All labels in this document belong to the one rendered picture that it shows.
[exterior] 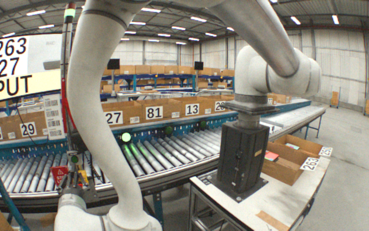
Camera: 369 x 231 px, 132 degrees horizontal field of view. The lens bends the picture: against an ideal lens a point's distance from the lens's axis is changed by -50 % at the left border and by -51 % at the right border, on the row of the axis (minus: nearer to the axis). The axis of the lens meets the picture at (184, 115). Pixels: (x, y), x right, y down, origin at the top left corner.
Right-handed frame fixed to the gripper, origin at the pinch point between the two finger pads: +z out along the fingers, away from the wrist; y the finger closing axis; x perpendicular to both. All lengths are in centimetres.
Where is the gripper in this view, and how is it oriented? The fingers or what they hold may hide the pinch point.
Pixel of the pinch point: (74, 170)
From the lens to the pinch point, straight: 71.6
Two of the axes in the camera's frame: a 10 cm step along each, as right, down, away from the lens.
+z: -5.2, -2.1, 8.3
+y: -8.5, 1.1, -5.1
